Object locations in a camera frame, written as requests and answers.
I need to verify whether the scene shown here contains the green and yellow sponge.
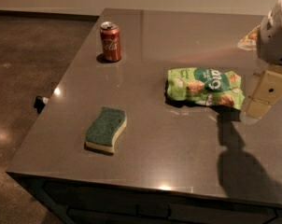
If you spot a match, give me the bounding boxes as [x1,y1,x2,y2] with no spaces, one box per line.
[85,107,127,154]

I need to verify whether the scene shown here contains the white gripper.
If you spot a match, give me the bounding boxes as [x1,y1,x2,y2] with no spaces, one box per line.
[237,0,282,119]

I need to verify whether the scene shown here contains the green rice chip bag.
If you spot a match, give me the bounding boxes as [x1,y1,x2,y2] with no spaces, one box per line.
[166,67,245,110]

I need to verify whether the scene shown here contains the red coke can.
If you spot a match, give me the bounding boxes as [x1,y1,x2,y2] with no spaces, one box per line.
[100,21,121,63]

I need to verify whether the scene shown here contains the black object beside table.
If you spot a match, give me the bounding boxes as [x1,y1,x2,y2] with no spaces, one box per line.
[34,96,49,114]

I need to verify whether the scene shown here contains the dark cabinet drawers under table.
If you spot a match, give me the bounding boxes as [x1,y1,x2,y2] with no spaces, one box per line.
[10,173,282,224]

